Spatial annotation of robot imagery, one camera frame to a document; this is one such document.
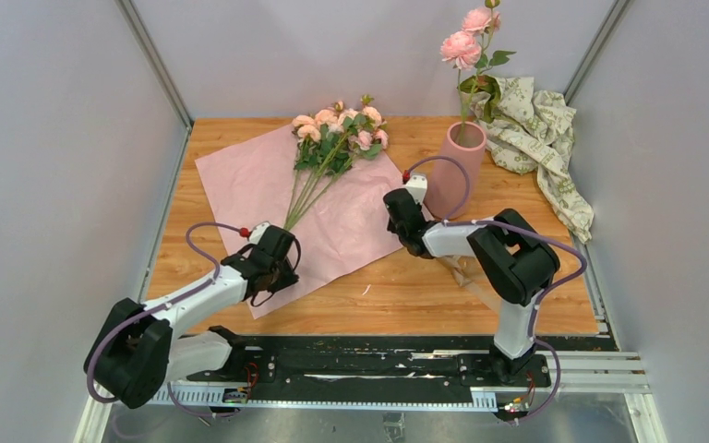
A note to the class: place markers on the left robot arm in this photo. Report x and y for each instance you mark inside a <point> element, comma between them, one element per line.
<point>142,348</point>

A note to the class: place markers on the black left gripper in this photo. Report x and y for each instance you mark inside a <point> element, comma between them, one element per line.
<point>290,279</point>

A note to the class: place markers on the pink cylindrical vase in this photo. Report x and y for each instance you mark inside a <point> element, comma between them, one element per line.
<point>452,181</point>

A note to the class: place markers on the beige ribbon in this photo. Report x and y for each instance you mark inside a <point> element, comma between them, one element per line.
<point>468,274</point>

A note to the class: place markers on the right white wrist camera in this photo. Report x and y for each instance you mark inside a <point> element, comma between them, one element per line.
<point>416,185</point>

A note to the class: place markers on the crumpled green patterned cloth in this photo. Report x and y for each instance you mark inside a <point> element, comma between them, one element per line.
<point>531,131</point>

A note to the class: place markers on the purple flower bouquet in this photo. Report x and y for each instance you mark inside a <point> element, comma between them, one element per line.
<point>329,143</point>

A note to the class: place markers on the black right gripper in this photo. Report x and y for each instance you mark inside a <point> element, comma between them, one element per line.
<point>391,226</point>

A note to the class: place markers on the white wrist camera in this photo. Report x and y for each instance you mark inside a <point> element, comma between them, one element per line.
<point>416,185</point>
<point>257,232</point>

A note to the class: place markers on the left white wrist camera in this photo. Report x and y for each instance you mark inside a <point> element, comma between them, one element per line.
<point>257,232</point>

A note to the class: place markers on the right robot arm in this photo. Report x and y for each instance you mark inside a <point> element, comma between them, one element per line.
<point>519,267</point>

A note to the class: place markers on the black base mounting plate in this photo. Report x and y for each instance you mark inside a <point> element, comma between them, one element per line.
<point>376,369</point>

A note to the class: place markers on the pink rose stem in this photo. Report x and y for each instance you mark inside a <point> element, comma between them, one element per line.
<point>469,52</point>

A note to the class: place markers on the pink wrapping paper sheet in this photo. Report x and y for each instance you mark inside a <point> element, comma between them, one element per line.
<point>344,230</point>

